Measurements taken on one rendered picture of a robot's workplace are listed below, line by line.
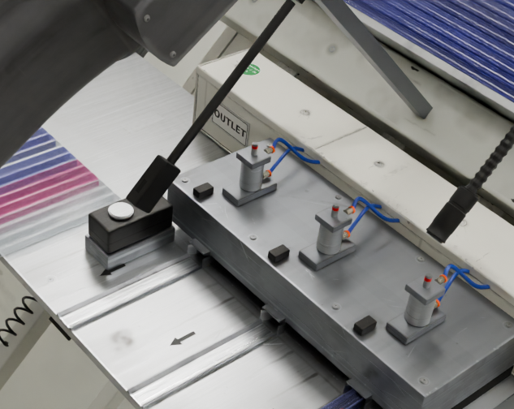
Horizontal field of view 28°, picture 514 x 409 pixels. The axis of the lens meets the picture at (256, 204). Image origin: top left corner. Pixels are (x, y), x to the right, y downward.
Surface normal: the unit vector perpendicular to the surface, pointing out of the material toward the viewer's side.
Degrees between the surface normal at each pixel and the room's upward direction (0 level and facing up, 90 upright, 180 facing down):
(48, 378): 90
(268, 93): 45
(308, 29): 90
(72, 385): 90
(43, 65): 97
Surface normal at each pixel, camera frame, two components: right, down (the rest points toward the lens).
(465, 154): -0.47, -0.31
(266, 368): 0.11, -0.78
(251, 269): -0.76, 0.34
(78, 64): 0.55, 0.69
